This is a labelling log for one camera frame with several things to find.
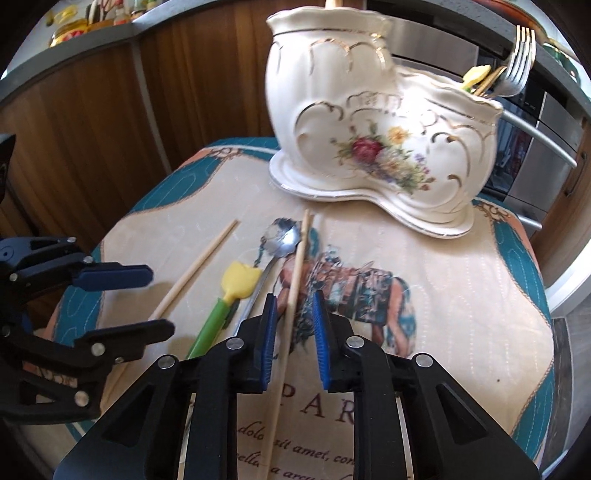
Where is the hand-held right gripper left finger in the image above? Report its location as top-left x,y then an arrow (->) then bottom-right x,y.
53,295 -> 280,480

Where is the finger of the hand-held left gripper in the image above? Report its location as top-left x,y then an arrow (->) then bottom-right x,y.
0,236 -> 154,302
0,318 -> 177,423

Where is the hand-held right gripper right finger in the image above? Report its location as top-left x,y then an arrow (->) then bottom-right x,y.
311,291 -> 541,480

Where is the yellow spoon with green handle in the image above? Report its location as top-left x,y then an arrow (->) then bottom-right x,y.
463,66 -> 491,90
186,261 -> 257,361

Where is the wooden chopstick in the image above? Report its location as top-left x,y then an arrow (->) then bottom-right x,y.
267,209 -> 311,480
147,219 -> 239,320

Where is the silver flower-bowl spoon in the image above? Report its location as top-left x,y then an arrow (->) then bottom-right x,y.
233,218 -> 301,335

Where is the white floral ceramic utensil holder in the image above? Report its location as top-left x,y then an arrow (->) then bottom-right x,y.
265,4 -> 504,240

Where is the gold metal utensil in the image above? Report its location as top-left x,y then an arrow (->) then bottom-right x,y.
475,68 -> 505,97

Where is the silver metal fork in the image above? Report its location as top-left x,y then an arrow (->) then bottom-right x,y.
488,25 -> 537,99

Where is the wooden corner cabinet front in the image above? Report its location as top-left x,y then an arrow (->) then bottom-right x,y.
0,44 -> 172,324

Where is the grey speckled countertop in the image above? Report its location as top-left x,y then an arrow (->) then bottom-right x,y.
0,0 -> 591,109

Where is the teal and beige printed cloth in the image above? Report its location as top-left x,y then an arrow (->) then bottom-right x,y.
28,136 -> 555,480

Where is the jar with yellow lid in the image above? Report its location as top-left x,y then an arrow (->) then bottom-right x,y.
49,21 -> 92,48

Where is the narrow wooden cabinet door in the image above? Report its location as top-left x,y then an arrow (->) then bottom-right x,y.
530,134 -> 591,289

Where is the stainless steel oven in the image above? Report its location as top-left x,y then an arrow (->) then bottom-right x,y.
392,0 -> 591,232

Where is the green kettle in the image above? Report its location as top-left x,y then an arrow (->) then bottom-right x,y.
542,39 -> 580,81

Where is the red frying pan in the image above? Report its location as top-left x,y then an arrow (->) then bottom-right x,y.
487,0 -> 546,26

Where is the steel oven handle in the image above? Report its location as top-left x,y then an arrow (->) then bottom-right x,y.
500,111 -> 579,169

